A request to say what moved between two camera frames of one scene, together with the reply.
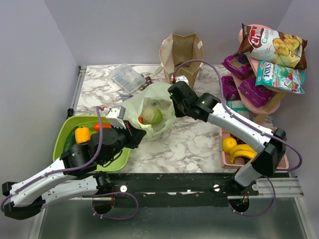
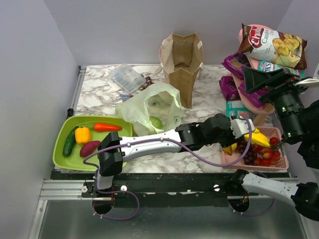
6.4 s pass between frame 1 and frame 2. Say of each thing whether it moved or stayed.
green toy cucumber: stayed
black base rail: stayed
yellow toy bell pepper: stayed
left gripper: moved
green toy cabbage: moved
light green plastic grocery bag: moved
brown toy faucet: stayed
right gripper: moved
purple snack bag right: stayed
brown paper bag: stayed
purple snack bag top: stayed
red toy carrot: stayed
